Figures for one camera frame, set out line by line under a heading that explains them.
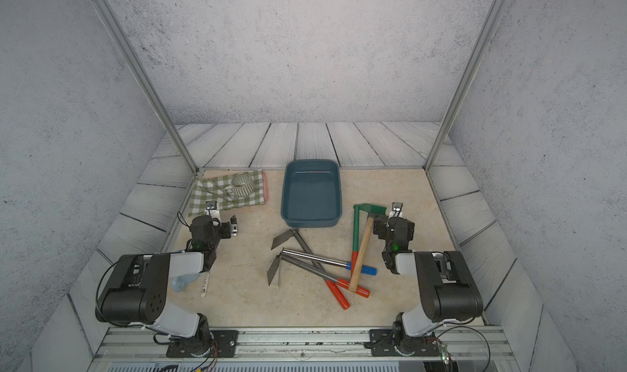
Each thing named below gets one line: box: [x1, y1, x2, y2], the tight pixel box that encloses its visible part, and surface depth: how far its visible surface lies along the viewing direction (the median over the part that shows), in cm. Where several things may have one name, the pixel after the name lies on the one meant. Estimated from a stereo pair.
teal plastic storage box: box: [280, 159, 343, 228], surface depth 112 cm
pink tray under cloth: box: [262, 170, 269, 204], surface depth 116 cm
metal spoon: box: [200, 271, 210, 297], surface depth 86 cm
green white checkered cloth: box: [187, 168, 267, 217], surface depth 113 cm
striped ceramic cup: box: [231, 172, 255, 199], surface depth 107 cm
